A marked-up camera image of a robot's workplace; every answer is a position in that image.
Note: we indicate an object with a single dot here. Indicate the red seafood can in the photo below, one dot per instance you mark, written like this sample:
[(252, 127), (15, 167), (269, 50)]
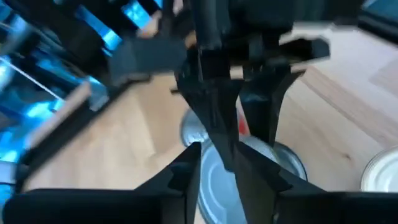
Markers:
[(194, 130)]

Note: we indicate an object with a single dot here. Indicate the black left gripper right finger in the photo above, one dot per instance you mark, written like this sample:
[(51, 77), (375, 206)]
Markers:
[(267, 193)]

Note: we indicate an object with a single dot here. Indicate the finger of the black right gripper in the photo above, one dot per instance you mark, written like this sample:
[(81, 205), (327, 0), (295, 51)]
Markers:
[(264, 105), (211, 109)]

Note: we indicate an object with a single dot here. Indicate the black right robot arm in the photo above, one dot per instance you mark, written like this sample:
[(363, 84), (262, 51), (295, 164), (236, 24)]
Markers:
[(311, 12)]

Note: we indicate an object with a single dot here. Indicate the green Bumble Bee tuna can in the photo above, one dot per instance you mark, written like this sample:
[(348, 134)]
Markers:
[(217, 193)]

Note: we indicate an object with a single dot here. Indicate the blue pink salmon can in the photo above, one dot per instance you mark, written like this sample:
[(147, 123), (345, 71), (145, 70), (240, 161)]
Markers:
[(382, 171)]

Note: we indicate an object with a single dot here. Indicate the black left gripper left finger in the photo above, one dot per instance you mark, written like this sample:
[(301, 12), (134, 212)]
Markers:
[(180, 186)]

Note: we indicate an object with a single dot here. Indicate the black table edge frame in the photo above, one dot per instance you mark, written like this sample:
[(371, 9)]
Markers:
[(81, 127)]

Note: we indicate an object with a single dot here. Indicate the blue-lit window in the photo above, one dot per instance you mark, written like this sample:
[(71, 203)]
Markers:
[(46, 65)]

